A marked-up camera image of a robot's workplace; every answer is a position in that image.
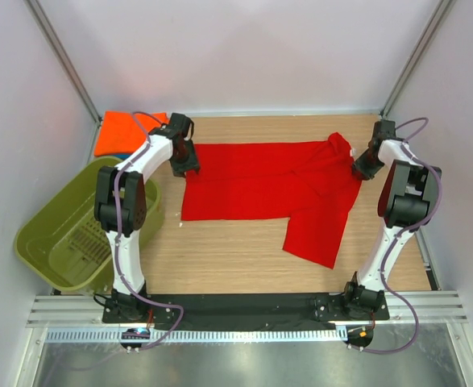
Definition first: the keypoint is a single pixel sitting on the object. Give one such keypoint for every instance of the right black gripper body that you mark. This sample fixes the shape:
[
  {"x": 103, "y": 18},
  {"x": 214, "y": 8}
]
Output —
[{"x": 367, "y": 163}]

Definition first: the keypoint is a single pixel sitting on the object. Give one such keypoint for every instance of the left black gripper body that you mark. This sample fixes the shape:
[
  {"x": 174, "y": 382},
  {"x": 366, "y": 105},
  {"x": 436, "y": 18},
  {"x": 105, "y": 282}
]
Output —
[{"x": 185, "y": 160}]

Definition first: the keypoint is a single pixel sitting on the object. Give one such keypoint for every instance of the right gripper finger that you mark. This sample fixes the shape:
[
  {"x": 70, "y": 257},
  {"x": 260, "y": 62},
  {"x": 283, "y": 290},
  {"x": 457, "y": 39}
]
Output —
[
  {"x": 357, "y": 168},
  {"x": 368, "y": 174}
]

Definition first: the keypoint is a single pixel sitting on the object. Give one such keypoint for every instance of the red t shirt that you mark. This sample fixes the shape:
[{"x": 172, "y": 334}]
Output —
[{"x": 310, "y": 184}]

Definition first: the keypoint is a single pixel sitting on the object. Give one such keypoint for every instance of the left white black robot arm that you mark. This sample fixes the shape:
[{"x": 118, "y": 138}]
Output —
[{"x": 121, "y": 208}]

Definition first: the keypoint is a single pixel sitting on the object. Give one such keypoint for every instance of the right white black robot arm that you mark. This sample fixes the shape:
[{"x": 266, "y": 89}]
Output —
[{"x": 409, "y": 199}]

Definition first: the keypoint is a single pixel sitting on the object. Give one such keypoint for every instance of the blue folded t shirt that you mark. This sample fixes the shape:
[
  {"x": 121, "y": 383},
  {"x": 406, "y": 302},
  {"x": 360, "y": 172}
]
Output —
[{"x": 122, "y": 156}]

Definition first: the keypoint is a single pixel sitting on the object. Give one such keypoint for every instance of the orange folded t shirt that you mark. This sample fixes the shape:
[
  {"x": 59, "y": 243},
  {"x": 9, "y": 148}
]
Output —
[{"x": 120, "y": 134}]

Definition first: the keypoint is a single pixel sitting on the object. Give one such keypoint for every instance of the olive green plastic basket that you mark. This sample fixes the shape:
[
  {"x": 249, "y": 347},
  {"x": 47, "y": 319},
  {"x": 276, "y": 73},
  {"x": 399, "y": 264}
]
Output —
[{"x": 64, "y": 244}]

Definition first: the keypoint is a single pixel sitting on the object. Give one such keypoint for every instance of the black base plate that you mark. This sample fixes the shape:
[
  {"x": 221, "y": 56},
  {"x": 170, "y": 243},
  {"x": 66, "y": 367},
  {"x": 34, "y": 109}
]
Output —
[{"x": 242, "y": 312}]

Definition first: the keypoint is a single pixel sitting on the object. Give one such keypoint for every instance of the aluminium frame rail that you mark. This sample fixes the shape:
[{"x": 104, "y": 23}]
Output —
[{"x": 442, "y": 306}]

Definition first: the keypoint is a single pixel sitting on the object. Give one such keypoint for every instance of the slotted cable duct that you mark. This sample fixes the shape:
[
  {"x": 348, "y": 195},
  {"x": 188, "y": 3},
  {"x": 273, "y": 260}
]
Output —
[{"x": 128, "y": 335}]

